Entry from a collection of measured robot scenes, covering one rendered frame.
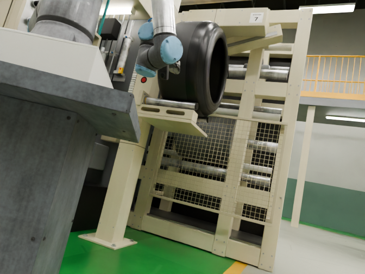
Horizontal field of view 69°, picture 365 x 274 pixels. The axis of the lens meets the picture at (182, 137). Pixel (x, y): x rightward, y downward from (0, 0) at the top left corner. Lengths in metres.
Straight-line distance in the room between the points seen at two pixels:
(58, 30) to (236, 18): 1.59
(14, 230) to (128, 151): 1.16
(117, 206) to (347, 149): 9.74
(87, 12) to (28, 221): 0.54
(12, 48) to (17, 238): 0.40
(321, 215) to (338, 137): 2.79
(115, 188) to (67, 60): 1.22
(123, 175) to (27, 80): 1.26
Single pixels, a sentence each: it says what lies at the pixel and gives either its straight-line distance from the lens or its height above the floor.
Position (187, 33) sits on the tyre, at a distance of 1.63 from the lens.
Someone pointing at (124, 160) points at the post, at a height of 0.51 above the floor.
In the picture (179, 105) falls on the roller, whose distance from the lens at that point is 1.59.
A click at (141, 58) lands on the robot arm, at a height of 0.90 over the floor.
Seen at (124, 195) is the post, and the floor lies 0.30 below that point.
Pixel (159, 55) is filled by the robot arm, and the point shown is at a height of 0.89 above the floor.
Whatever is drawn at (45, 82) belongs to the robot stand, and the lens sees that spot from 0.55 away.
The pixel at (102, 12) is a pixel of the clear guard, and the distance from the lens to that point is 2.05.
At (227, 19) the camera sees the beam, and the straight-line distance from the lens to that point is 2.19.
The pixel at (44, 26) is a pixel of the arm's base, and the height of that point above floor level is 0.76.
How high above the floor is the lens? 0.46
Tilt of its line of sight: 9 degrees up
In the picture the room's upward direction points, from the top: 13 degrees clockwise
